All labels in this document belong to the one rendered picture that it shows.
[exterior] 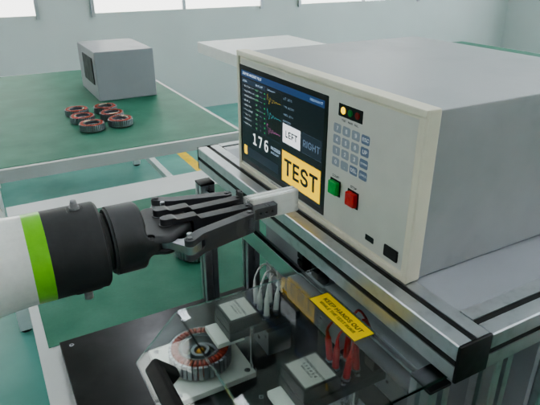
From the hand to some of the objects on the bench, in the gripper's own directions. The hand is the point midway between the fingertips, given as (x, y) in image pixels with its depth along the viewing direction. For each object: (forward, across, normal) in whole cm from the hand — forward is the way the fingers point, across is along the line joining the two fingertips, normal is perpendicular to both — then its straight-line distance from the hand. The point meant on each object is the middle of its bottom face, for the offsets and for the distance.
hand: (271, 203), depth 65 cm
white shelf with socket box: (+55, -99, -44) cm, 121 cm away
